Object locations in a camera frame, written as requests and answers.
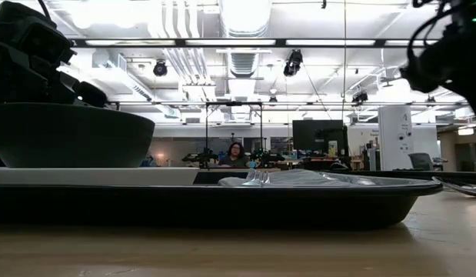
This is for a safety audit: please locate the dark grey bowl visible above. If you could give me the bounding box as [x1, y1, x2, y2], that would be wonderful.
[0, 102, 156, 169]

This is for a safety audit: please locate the clear plastic knife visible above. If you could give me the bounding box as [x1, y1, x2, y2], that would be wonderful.
[431, 175, 476, 199]

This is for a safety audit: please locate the white round plate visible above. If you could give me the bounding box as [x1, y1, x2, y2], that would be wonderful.
[0, 166, 200, 187]

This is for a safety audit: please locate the clear plastic fork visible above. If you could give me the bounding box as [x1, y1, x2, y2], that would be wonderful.
[243, 169, 271, 187]

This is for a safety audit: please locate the black plastic tray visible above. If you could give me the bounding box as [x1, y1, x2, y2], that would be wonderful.
[0, 171, 444, 231]

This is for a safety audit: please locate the white column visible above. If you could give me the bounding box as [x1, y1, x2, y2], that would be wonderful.
[378, 105, 414, 172]

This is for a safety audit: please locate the grey office chair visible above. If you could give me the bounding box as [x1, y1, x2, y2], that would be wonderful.
[408, 152, 434, 172]

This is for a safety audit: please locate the black monitor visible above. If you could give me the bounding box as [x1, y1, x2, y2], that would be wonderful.
[292, 119, 349, 155]

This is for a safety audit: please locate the black ceiling spotlight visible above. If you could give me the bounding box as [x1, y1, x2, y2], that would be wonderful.
[282, 48, 304, 77]
[152, 59, 168, 77]

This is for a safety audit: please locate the person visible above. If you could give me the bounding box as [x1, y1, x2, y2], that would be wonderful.
[218, 142, 258, 169]

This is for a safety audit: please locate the black metal table frame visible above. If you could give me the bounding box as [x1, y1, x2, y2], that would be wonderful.
[193, 168, 476, 185]

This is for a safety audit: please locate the white ventilation duct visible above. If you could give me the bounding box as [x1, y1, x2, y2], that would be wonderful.
[218, 0, 273, 78]

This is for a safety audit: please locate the black stand frame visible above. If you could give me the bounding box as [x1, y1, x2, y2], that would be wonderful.
[205, 101, 264, 169]

